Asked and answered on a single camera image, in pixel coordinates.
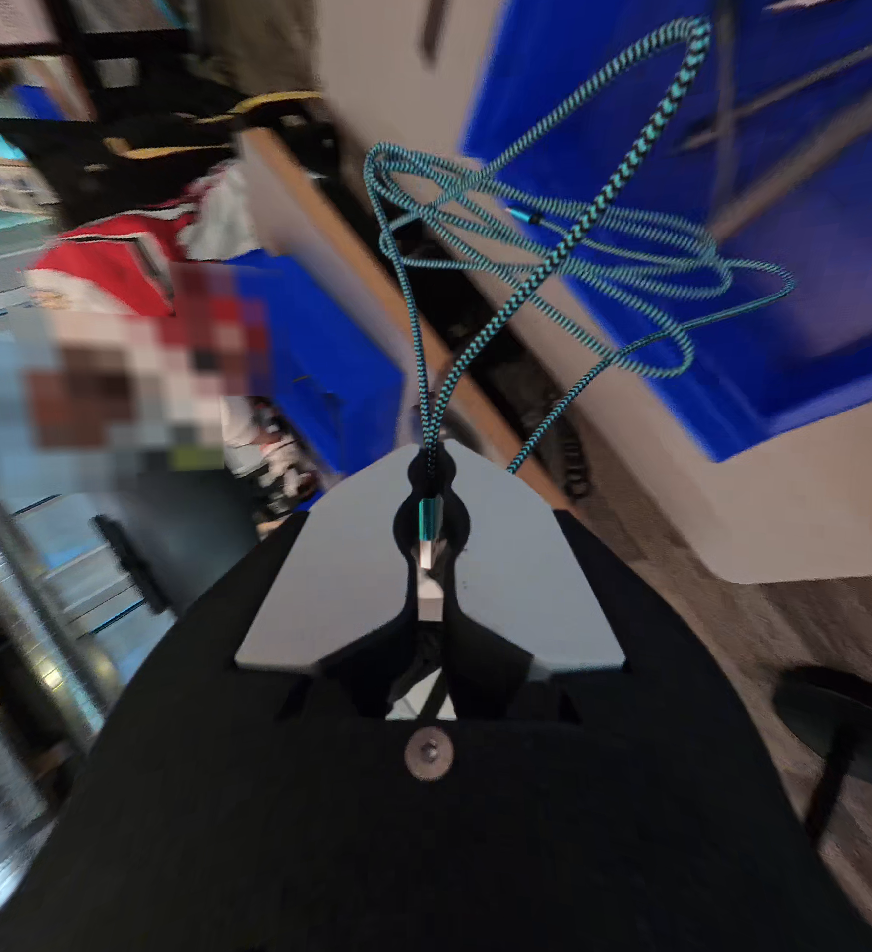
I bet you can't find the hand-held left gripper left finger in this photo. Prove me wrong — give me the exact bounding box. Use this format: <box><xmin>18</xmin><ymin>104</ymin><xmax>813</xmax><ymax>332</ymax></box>
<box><xmin>234</xmin><ymin>443</ymin><xmax>428</xmax><ymax>675</ymax></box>

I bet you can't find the black round stand base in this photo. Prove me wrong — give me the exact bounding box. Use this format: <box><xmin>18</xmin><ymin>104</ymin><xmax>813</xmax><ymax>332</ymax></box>
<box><xmin>771</xmin><ymin>664</ymin><xmax>872</xmax><ymax>849</ymax></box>

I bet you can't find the teal braided usb cable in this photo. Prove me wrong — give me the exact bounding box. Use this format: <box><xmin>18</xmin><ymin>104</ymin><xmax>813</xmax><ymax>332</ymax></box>
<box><xmin>363</xmin><ymin>16</ymin><xmax>796</xmax><ymax>624</ymax></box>

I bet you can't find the blue storage bin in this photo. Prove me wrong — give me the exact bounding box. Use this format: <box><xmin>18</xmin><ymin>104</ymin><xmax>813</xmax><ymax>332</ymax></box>
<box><xmin>228</xmin><ymin>251</ymin><xmax>409</xmax><ymax>477</ymax></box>
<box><xmin>462</xmin><ymin>0</ymin><xmax>872</xmax><ymax>464</ymax></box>

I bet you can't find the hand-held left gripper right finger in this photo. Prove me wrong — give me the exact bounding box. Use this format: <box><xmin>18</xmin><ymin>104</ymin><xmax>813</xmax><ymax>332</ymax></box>
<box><xmin>438</xmin><ymin>438</ymin><xmax>628</xmax><ymax>676</ymax></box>

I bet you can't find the wooden board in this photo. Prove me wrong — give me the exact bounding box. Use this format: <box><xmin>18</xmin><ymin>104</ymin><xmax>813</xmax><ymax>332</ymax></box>
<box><xmin>239</xmin><ymin>126</ymin><xmax>580</xmax><ymax>516</ymax></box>

